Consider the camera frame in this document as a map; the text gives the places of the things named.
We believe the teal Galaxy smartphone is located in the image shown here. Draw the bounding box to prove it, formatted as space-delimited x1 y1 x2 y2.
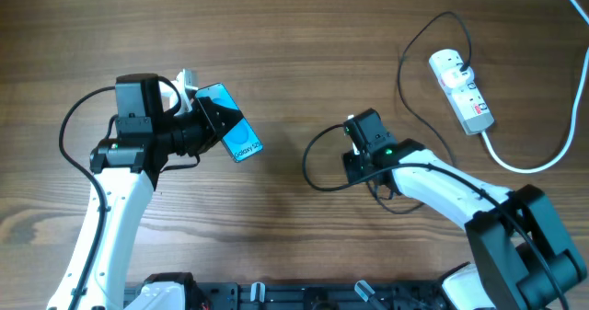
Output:
196 83 263 163

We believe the black USB charging cable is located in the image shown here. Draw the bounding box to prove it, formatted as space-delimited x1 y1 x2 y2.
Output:
365 10 474 215

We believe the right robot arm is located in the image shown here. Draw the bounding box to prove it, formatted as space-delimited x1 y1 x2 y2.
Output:
342 109 588 309

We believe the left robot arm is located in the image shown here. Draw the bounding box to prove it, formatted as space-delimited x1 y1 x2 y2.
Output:
47 71 257 309

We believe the white USB charger plug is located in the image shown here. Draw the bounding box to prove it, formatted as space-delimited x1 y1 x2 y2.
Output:
439 66 474 91

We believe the white power strip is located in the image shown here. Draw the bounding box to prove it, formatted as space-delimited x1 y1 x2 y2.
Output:
429 49 494 135

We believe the black left camera cable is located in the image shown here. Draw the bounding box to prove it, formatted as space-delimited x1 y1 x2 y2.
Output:
58 75 185 310

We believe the black camera cable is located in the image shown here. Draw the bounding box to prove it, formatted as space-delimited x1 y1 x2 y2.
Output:
58 75 185 310
301 123 572 310

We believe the black right camera cable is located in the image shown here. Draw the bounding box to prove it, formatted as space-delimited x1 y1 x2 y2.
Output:
301 123 572 310

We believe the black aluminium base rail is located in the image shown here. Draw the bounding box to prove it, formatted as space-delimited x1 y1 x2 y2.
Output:
111 280 521 310

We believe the white power strip cord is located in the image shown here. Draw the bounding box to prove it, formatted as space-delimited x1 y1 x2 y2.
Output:
480 0 589 175

